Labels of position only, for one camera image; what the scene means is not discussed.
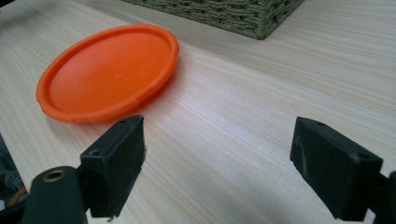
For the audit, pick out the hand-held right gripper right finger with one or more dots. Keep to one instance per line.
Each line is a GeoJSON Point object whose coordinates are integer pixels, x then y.
{"type": "Point", "coordinates": [334, 169]}

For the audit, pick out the green woven basket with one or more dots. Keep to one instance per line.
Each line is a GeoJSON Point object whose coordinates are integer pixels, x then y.
{"type": "Point", "coordinates": [230, 14]}

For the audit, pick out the orange plastic plate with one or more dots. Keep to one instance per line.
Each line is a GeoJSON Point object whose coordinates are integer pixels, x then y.
{"type": "Point", "coordinates": [109, 73]}

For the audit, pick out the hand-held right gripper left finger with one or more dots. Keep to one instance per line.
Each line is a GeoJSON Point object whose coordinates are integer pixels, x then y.
{"type": "Point", "coordinates": [113, 165]}

